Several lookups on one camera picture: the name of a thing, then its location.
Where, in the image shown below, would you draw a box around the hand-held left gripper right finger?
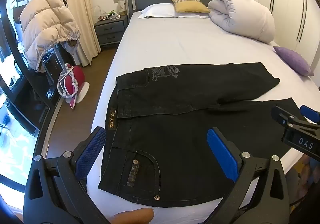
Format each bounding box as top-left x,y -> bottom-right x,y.
204,128 -> 292,224

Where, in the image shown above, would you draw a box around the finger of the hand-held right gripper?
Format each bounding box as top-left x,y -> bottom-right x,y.
299,104 -> 320,124
271,105 -> 310,130

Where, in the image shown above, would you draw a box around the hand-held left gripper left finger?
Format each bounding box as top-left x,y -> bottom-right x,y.
23,126 -> 110,224

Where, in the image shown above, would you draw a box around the black denim pants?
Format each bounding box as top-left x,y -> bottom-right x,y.
98,62 -> 308,208

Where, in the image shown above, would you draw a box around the person's left hand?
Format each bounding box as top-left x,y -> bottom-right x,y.
109,208 -> 154,224

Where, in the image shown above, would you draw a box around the purple cushion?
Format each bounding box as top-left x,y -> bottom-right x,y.
273,46 -> 315,76

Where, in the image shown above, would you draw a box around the red fan with white base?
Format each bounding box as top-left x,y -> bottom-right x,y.
57,62 -> 90,109

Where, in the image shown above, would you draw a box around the large glass window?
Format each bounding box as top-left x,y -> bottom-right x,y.
0,0 -> 65,189

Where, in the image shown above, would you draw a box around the rolled white duvet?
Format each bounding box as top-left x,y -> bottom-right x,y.
207,0 -> 276,44

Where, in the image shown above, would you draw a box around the grey nightstand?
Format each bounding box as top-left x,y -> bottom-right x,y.
94,15 -> 129,45

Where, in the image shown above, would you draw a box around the grey bed with white sheet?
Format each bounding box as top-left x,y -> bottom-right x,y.
85,0 -> 320,224

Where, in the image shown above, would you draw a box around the beige puffer jacket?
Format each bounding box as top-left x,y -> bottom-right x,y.
19,0 -> 82,72

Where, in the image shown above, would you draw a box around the cream curtain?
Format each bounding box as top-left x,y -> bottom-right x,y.
61,0 -> 102,67

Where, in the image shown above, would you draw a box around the yellow cushion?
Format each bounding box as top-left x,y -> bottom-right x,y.
169,0 -> 211,13

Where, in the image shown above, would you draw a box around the white pillow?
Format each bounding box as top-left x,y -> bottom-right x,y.
138,3 -> 212,19

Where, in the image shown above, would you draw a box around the white wardrobe with black handles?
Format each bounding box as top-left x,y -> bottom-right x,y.
259,0 -> 320,87

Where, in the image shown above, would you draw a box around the wire basket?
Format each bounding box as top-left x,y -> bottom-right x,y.
94,6 -> 121,23

